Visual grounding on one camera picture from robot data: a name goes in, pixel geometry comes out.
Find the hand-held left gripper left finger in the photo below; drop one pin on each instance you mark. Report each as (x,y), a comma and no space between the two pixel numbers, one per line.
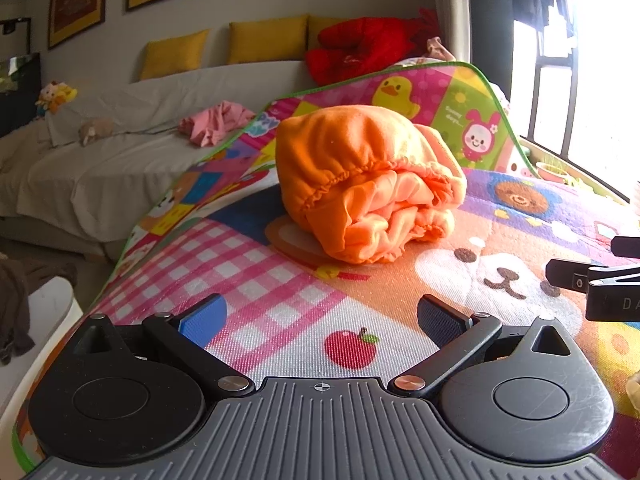
(202,320)

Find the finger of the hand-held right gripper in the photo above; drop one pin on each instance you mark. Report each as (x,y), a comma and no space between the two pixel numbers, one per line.
(567,275)
(627,246)

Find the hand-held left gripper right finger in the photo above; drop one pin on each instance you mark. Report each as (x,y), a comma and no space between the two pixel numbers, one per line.
(440,319)

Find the orange pumpkin costume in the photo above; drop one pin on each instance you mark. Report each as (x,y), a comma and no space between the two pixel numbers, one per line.
(350,160)

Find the pink clothes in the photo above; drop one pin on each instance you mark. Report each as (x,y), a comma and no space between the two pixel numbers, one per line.
(215,122)

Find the colourful cartoon play mat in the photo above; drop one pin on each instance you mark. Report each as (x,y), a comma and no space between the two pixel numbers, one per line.
(280,280)

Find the peach cloth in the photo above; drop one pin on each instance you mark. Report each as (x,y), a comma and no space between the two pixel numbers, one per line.
(635,390)

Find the pink bowl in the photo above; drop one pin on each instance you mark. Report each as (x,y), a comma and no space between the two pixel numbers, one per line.
(552,175)

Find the white chair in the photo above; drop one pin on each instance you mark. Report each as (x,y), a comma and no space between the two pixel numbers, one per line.
(50,320)

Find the white covered sofa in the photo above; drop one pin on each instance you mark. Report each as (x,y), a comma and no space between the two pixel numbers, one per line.
(100,180)

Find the brown cloth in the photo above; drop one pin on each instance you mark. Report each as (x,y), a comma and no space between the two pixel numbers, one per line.
(20,305)

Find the beige plush toy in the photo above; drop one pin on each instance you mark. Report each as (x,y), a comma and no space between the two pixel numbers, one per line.
(95,131)

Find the pale pink cloth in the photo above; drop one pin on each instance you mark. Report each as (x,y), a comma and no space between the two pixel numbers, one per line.
(440,50)

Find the yellow plush toy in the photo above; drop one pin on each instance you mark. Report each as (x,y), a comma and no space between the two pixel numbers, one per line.
(55,99)

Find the yellow cushion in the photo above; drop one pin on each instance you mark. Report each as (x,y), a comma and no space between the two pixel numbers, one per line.
(175,55)
(325,26)
(267,40)

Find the red jacket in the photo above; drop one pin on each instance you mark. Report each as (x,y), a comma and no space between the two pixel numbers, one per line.
(365,47)

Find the black window frame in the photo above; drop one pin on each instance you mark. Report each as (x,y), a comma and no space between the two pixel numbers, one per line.
(540,105)

